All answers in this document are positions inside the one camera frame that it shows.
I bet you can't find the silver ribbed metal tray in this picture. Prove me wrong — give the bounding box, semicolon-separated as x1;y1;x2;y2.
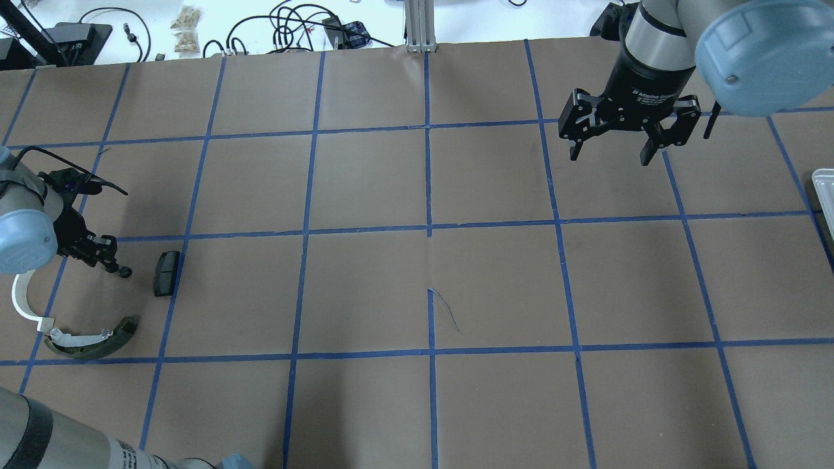
811;168;834;237

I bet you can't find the aluminium frame post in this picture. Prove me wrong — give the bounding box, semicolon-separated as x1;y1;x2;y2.
402;0;437;53

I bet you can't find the olive brake shoe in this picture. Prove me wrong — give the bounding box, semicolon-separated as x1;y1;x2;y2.
44;317;140;360

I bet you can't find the black power adapter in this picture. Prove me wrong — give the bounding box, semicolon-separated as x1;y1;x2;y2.
589;2;633;42

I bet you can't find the white curved plastic part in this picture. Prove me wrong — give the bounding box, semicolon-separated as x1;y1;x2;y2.
11;270;55;335

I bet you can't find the black brake pad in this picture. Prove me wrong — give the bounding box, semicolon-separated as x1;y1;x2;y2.
152;251;181;297

